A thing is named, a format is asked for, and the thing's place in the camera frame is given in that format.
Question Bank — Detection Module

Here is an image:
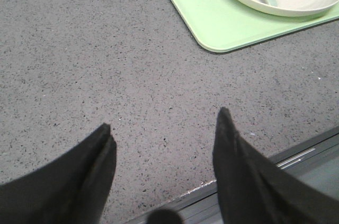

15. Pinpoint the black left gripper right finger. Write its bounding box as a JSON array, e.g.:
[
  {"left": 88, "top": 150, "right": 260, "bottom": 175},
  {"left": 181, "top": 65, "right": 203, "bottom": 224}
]
[{"left": 212, "top": 107, "right": 338, "bottom": 223}]

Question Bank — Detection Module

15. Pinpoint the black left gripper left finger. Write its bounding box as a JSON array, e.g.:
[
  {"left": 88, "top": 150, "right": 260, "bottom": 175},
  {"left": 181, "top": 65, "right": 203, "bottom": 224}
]
[{"left": 1, "top": 123, "right": 117, "bottom": 223}]

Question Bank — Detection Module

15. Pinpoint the light green plastic tray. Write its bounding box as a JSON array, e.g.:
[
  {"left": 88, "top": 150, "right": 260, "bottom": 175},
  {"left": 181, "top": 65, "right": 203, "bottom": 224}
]
[{"left": 171, "top": 0, "right": 338, "bottom": 53}]

